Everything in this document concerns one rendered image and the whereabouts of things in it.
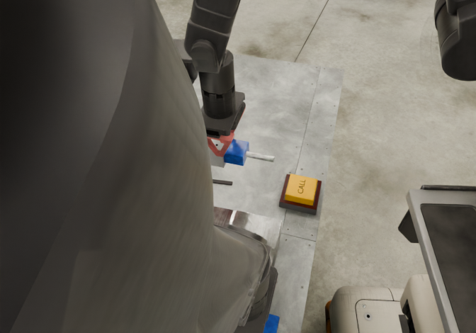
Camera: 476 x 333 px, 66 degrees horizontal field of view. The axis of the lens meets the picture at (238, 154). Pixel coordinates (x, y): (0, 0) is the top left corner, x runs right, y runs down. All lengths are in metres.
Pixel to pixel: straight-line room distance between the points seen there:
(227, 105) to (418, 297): 0.49
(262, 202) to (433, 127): 1.65
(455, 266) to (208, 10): 0.44
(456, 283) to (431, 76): 2.26
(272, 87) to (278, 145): 0.23
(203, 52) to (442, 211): 0.39
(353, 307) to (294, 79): 0.73
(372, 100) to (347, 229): 0.94
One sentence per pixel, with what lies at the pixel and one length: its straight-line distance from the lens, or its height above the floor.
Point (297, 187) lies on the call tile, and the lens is 0.79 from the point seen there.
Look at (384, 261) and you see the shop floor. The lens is 1.72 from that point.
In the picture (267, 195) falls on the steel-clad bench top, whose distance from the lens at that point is 0.82.
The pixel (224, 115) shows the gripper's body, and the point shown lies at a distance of 0.63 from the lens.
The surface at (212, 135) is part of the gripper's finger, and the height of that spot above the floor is 1.02.
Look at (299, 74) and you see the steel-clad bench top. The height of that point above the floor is 0.80.
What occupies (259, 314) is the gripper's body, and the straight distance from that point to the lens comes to 0.49.
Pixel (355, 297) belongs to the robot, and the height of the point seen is 0.28.
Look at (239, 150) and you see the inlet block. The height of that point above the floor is 0.95.
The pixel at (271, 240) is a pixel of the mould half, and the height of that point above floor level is 0.89.
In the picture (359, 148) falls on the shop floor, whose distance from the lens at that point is 2.08.
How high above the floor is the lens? 1.47
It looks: 48 degrees down
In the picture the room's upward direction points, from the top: 3 degrees counter-clockwise
